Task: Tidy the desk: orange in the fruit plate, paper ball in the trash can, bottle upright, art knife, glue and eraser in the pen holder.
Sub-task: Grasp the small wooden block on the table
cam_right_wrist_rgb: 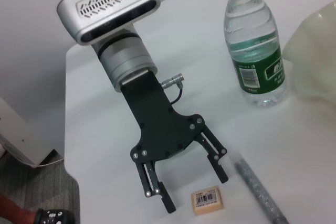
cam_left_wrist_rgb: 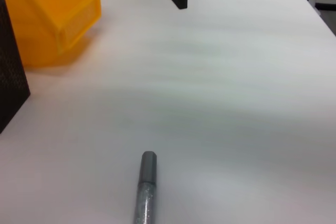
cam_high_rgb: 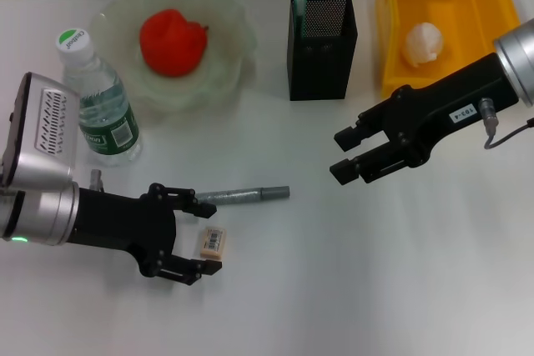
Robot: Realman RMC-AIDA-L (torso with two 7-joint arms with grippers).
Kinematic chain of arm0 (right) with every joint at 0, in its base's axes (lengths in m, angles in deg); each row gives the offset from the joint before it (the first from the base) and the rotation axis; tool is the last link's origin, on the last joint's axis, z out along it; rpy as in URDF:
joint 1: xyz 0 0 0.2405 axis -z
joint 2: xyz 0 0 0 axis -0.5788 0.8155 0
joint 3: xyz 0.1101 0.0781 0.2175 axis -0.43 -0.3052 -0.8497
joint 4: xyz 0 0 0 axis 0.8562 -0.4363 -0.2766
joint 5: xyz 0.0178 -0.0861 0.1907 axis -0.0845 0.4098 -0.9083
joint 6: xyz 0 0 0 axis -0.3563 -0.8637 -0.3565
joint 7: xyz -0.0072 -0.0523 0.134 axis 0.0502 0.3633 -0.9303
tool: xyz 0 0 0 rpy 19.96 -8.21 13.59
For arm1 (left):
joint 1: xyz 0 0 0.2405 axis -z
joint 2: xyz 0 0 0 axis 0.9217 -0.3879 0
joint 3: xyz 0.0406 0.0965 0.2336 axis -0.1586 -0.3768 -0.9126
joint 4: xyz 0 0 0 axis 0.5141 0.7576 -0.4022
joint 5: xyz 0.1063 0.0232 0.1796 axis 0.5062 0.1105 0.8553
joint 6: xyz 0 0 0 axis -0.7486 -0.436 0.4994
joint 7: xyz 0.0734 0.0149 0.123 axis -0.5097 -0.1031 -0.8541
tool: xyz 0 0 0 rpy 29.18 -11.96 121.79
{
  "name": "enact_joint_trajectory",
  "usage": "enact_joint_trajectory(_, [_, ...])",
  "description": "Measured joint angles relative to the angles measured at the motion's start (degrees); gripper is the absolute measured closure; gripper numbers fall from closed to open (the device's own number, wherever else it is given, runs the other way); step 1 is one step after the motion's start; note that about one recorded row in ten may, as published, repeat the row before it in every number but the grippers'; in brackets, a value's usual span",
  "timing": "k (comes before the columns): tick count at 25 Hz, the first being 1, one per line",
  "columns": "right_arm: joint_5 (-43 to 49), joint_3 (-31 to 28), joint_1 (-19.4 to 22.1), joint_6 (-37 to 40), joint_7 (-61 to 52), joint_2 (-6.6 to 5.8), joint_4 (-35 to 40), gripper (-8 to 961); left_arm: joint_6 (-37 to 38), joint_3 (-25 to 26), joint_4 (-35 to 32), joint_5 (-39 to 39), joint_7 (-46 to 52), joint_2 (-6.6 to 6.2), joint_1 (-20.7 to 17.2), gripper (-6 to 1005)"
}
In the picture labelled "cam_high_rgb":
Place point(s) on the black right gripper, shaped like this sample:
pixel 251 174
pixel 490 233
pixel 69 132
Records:
pixel 438 106

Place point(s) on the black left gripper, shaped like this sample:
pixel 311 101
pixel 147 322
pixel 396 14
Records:
pixel 121 222

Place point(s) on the beige eraser with barcode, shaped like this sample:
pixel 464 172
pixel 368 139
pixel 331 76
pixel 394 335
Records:
pixel 213 242

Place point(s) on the grey glitter pen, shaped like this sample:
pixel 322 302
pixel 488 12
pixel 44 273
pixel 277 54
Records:
pixel 250 195

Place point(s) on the white paper ball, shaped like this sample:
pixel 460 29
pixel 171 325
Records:
pixel 423 43

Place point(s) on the clear green-label water bottle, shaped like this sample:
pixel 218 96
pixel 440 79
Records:
pixel 104 97

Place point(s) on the black mesh pen holder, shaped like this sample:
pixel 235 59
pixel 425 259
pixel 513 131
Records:
pixel 321 64

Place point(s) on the pale green glass plate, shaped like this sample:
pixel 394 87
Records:
pixel 225 39

